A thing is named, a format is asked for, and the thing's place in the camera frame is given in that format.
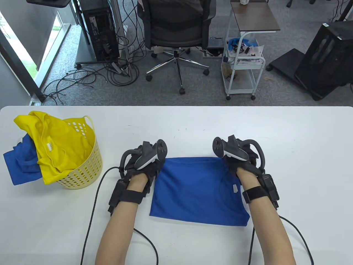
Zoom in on yellow perforated laundry basket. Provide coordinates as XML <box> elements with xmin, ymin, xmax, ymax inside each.
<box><xmin>57</xmin><ymin>115</ymin><xmax>103</xmax><ymax>190</ymax></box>

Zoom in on brown bag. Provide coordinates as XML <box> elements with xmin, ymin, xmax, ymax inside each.
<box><xmin>222</xmin><ymin>62</ymin><xmax>237</xmax><ymax>82</ymax></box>

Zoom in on person's right forearm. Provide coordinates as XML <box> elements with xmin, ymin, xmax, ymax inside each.
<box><xmin>237</xmin><ymin>169</ymin><xmax>297</xmax><ymax>265</ymax></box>

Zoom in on blue t-shirt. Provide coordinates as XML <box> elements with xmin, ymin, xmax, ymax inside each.
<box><xmin>3</xmin><ymin>134</ymin><xmax>44</xmax><ymax>186</ymax></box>
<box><xmin>150</xmin><ymin>157</ymin><xmax>250</xmax><ymax>227</ymax></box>

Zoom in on black wrist camera strap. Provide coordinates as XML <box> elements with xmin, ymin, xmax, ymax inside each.
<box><xmin>108</xmin><ymin>179</ymin><xmax>148</xmax><ymax>216</ymax></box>
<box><xmin>242</xmin><ymin>173</ymin><xmax>279</xmax><ymax>210</ymax></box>

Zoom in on person's right hand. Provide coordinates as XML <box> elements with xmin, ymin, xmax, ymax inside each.
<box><xmin>223</xmin><ymin>145</ymin><xmax>266</xmax><ymax>185</ymax></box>

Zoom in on grey handheld controller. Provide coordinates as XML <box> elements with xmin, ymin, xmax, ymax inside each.
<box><xmin>120</xmin><ymin>139</ymin><xmax>168</xmax><ymax>176</ymax></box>
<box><xmin>212</xmin><ymin>135</ymin><xmax>266</xmax><ymax>168</ymax></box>

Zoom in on black floor box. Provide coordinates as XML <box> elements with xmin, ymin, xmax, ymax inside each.
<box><xmin>205</xmin><ymin>37</ymin><xmax>224</xmax><ymax>58</ymax></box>

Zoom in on person's left forearm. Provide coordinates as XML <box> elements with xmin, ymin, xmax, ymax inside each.
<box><xmin>95</xmin><ymin>173</ymin><xmax>149</xmax><ymax>265</ymax></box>

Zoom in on black computer tower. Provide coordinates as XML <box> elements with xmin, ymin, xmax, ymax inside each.
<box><xmin>80</xmin><ymin>0</ymin><xmax>120</xmax><ymax>62</ymax></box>

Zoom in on black computer case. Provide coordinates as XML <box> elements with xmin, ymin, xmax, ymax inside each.
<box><xmin>295</xmin><ymin>21</ymin><xmax>353</xmax><ymax>101</ymax></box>

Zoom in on black desk top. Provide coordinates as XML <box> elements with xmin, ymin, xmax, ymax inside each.
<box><xmin>26</xmin><ymin>0</ymin><xmax>73</xmax><ymax>8</ymax></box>

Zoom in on tangle of black floor cables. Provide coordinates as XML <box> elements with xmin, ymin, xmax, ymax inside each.
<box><xmin>41</xmin><ymin>0</ymin><xmax>148</xmax><ymax>107</ymax></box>

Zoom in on clear bag of papers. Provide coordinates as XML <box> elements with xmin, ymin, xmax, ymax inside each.
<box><xmin>237</xmin><ymin>44</ymin><xmax>264</xmax><ymax>65</ymax></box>

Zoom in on yellow t-shirt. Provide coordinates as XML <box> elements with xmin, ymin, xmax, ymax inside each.
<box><xmin>14</xmin><ymin>111</ymin><xmax>94</xmax><ymax>185</ymax></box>

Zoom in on black mesh office chair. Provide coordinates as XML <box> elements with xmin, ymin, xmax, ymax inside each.
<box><xmin>137</xmin><ymin>0</ymin><xmax>218</xmax><ymax>96</ymax></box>

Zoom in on black chair base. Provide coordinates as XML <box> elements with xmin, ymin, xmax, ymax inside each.
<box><xmin>286</xmin><ymin>0</ymin><xmax>317</xmax><ymax>8</ymax></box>

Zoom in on black wheeled platform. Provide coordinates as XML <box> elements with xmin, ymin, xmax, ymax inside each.
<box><xmin>266</xmin><ymin>48</ymin><xmax>306</xmax><ymax>83</ymax></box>

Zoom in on brown top side table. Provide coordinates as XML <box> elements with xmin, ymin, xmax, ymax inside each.
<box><xmin>226</xmin><ymin>0</ymin><xmax>281</xmax><ymax>35</ymax></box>

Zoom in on grey rolling desk base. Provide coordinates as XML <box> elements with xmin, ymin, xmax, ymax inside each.
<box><xmin>75</xmin><ymin>28</ymin><xmax>122</xmax><ymax>69</ymax></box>

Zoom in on white rolling utility cart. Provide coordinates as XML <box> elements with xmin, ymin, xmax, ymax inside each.
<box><xmin>221</xmin><ymin>31</ymin><xmax>266</xmax><ymax>101</ymax></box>

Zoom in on black window frame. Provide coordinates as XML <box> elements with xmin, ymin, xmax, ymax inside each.
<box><xmin>0</xmin><ymin>36</ymin><xmax>46</xmax><ymax>103</ymax></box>

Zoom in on black stand pole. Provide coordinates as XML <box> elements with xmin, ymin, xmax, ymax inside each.
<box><xmin>330</xmin><ymin>0</ymin><xmax>353</xmax><ymax>22</ymax></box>

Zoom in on person's left hand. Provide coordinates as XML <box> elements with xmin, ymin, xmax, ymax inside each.
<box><xmin>124</xmin><ymin>141</ymin><xmax>166</xmax><ymax>194</ymax></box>

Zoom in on blue cloth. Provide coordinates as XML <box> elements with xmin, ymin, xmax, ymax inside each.
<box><xmin>228</xmin><ymin>38</ymin><xmax>258</xmax><ymax>51</ymax></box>

